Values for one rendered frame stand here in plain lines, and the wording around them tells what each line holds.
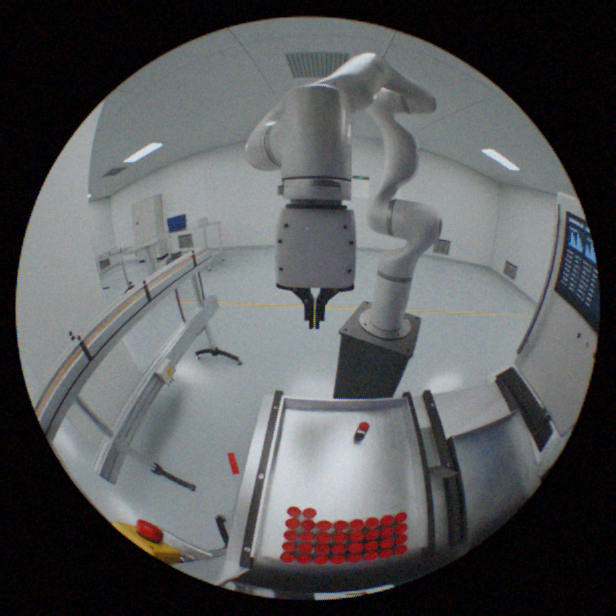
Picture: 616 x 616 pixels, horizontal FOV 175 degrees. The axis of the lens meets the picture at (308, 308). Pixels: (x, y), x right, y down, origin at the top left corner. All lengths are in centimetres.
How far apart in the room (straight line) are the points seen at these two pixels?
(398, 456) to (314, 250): 38
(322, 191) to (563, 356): 92
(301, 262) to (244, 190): 522
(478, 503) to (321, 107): 66
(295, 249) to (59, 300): 142
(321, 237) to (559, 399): 97
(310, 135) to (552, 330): 92
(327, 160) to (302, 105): 8
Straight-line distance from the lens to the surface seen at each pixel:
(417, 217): 58
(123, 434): 114
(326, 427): 43
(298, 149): 23
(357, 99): 36
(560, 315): 92
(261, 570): 41
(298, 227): 24
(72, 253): 153
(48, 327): 148
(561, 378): 95
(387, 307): 66
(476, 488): 50
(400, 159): 59
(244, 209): 545
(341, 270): 25
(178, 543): 46
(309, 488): 39
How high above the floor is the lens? 126
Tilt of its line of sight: 30 degrees down
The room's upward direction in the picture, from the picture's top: straight up
